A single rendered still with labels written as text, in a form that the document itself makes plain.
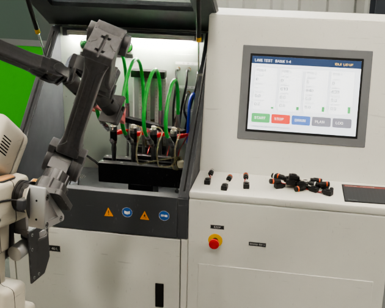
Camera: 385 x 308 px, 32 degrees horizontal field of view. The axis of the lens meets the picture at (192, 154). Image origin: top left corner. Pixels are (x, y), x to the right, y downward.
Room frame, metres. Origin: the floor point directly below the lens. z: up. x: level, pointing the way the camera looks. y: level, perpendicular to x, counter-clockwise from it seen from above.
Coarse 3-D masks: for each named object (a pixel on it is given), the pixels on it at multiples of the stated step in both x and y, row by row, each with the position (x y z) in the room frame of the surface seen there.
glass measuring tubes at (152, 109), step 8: (136, 72) 2.72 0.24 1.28; (144, 72) 2.71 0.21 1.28; (160, 72) 2.70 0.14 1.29; (136, 80) 2.72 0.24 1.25; (144, 80) 2.72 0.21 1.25; (152, 80) 2.71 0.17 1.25; (136, 88) 2.72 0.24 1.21; (152, 88) 2.71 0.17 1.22; (136, 96) 2.72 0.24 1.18; (152, 96) 2.71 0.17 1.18; (136, 104) 2.72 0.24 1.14; (152, 104) 2.71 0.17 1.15; (136, 112) 2.72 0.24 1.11; (152, 112) 2.71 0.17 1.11; (152, 120) 2.71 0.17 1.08
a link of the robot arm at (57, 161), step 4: (56, 152) 1.70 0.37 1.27; (52, 156) 1.68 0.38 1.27; (56, 156) 1.69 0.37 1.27; (60, 156) 1.70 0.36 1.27; (64, 156) 1.70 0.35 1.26; (68, 156) 1.70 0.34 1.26; (52, 160) 1.67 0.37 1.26; (56, 160) 1.68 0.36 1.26; (60, 160) 1.68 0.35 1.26; (64, 160) 1.69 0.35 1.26; (68, 160) 1.70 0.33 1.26; (72, 160) 1.70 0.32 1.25; (48, 164) 1.66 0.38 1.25; (52, 164) 1.66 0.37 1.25; (56, 164) 1.67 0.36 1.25; (60, 164) 1.67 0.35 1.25; (64, 164) 1.67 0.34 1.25; (68, 164) 1.68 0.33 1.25; (60, 168) 1.66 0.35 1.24; (64, 168) 1.67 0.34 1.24; (68, 168) 1.68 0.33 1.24
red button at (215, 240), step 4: (212, 236) 2.15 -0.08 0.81; (216, 236) 2.15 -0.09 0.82; (220, 236) 2.15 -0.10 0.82; (208, 240) 2.15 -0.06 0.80; (212, 240) 2.12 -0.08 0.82; (216, 240) 2.12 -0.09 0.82; (220, 240) 2.15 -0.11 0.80; (212, 244) 2.11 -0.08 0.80; (216, 244) 2.11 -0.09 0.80; (220, 244) 2.15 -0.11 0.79; (212, 248) 2.12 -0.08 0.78; (216, 248) 2.12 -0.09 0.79
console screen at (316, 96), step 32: (256, 64) 2.45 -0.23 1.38; (288, 64) 2.43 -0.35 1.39; (320, 64) 2.41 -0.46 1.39; (352, 64) 2.39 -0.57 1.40; (256, 96) 2.42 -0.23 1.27; (288, 96) 2.40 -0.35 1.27; (320, 96) 2.38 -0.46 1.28; (352, 96) 2.36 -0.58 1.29; (256, 128) 2.39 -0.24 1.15; (288, 128) 2.37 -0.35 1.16; (320, 128) 2.35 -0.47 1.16; (352, 128) 2.33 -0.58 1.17
